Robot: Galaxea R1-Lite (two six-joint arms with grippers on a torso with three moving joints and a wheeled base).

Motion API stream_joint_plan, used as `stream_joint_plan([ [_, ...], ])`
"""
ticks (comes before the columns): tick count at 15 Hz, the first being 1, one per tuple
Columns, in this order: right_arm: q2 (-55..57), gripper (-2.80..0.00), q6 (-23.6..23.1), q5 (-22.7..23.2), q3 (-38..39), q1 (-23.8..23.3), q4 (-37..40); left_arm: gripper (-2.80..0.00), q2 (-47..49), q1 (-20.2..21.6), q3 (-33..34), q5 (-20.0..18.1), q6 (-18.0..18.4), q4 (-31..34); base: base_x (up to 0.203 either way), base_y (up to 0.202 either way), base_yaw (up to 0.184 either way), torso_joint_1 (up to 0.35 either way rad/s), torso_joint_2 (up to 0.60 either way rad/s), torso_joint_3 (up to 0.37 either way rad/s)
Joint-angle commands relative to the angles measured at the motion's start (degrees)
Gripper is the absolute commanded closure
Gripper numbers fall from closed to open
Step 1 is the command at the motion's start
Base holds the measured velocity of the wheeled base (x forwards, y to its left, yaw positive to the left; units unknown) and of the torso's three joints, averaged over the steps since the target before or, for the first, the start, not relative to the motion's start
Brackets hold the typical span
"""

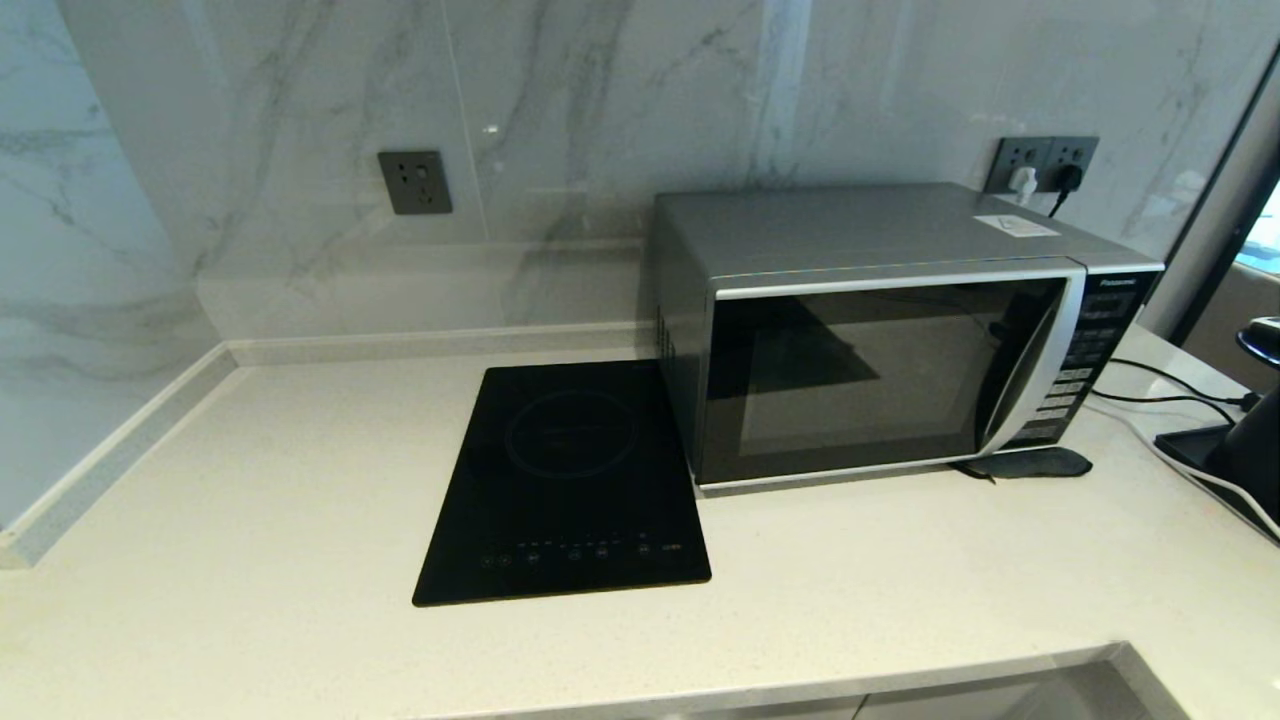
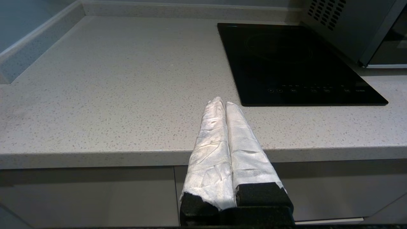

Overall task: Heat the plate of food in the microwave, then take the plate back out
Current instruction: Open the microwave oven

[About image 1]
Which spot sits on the black countertop appliance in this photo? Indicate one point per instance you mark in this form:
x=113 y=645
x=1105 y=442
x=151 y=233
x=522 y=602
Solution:
x=1260 y=450

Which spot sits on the dark blue rubber mat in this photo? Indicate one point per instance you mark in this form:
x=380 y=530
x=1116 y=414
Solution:
x=1035 y=463

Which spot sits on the silver microwave oven body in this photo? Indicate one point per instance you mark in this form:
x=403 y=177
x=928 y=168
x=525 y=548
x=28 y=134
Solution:
x=850 y=225

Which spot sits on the black induction cooktop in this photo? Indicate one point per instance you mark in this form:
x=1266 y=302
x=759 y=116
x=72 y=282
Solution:
x=570 y=480

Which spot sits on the grey double wall socket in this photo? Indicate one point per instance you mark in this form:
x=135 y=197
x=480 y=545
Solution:
x=1010 y=152

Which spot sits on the white power plug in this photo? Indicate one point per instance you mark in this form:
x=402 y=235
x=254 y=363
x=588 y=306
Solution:
x=1023 y=185

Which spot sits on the black power plug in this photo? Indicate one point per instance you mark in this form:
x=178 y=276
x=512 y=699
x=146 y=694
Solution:
x=1069 y=178

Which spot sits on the grey single wall socket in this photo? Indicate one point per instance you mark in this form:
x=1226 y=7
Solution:
x=415 y=182

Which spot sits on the black vertical frame strip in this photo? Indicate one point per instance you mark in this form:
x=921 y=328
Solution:
x=1220 y=180

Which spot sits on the white paper sheet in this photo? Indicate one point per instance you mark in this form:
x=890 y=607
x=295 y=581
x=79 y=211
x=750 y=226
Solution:
x=1016 y=226

